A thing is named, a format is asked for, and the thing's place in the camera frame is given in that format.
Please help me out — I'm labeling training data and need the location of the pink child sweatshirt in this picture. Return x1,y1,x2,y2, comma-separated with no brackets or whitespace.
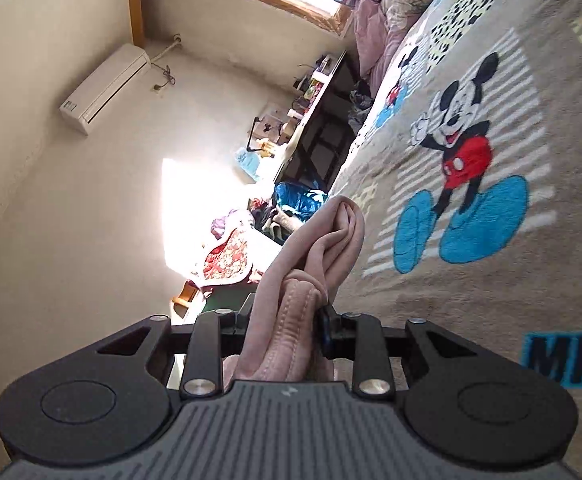
223,195,365,388

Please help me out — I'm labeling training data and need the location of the red floral cushion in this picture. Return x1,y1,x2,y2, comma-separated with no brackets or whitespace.
202,226,252,286

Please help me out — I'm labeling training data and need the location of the blue plastic bag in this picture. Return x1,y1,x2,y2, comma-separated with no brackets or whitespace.
274,182,329,222

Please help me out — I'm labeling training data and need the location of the black side desk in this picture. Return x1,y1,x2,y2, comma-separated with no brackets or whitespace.
274,51,358,192

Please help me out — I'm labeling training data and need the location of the Mickey Mouse fleece blanket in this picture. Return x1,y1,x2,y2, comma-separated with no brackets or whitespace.
333,0,582,477

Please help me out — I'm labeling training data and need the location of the white air conditioner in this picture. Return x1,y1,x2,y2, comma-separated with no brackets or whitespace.
59,44,151,136

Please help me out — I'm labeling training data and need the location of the crumpled purple quilt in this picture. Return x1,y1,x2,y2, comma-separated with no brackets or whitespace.
353,0,433,93

